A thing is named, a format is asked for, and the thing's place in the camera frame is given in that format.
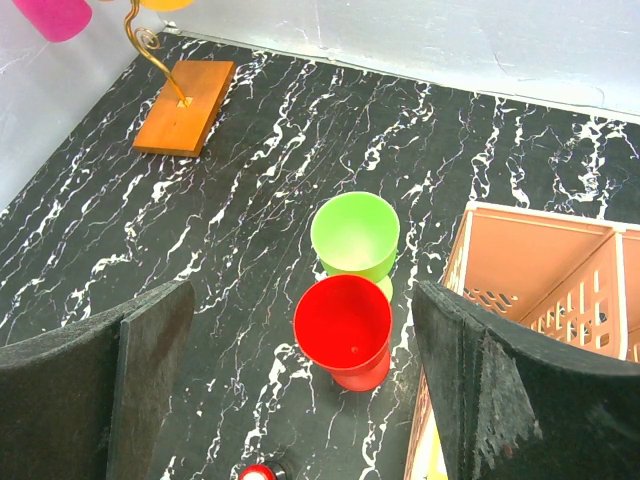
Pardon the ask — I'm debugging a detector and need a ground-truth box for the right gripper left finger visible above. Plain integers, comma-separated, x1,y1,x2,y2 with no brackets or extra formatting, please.
1,281,195,479

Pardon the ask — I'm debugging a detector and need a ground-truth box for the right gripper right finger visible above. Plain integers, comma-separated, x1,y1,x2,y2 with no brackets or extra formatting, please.
412,281,639,479

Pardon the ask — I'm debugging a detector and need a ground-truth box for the red wine glass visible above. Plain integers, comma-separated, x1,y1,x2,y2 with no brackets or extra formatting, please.
293,274,393,392

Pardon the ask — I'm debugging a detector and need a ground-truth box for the green wine glass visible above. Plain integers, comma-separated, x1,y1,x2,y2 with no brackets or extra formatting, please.
310,191,400,300

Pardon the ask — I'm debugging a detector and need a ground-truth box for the orange wooden rack base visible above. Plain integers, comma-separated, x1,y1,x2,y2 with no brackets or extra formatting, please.
133,60,235,157

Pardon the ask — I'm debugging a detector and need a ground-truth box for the magenta wine glass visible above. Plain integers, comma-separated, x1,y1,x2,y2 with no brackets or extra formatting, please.
13,0,93,43

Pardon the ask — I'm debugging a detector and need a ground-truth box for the orange wine glass right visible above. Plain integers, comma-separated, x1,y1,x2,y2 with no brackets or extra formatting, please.
140,0,193,12

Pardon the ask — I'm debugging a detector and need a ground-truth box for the pink plastic file organizer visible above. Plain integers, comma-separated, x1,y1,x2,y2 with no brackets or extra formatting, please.
405,202,639,479

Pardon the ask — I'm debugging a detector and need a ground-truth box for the red black push button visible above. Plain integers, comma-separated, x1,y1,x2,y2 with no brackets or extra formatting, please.
239,460,292,480

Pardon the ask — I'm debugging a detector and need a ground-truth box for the gold wire glass rack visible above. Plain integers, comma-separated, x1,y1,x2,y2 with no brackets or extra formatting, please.
124,0,191,108

